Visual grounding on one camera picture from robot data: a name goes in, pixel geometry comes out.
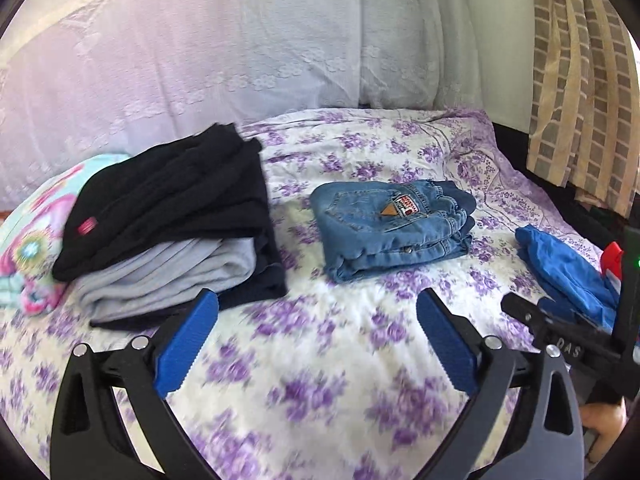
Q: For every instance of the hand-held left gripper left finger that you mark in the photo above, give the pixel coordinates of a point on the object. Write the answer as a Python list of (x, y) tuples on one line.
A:
[(187, 345)]

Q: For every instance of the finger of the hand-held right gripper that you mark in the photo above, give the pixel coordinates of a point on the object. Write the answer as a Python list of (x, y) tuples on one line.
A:
[(575, 317), (520, 310)]

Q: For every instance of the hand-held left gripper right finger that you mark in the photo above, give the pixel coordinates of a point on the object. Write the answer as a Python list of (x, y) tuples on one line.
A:
[(445, 340)]

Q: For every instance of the bright blue pants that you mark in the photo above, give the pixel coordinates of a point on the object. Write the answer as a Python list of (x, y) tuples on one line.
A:
[(560, 265)]

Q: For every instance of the blue denim jeans pants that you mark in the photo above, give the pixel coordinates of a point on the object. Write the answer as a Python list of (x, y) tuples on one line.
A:
[(370, 230)]

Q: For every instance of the grey folded pants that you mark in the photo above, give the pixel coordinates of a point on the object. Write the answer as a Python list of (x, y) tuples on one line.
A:
[(165, 280)]

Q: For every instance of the black folded pants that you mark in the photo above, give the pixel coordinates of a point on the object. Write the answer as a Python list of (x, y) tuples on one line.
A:
[(175, 195)]

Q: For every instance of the person's right hand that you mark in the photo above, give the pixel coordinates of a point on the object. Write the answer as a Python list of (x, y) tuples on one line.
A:
[(607, 422)]

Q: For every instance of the purple floral bedsheet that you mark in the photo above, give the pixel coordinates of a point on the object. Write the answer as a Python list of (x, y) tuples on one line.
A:
[(325, 360)]

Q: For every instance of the colourful floral pillow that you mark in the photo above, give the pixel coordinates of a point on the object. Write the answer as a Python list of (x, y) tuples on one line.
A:
[(35, 240)]

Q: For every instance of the beige grey checked curtain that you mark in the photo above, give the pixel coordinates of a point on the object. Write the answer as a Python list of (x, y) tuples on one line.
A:
[(575, 85)]

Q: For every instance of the white lace pillow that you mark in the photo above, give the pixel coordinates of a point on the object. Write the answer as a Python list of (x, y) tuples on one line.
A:
[(410, 35)]

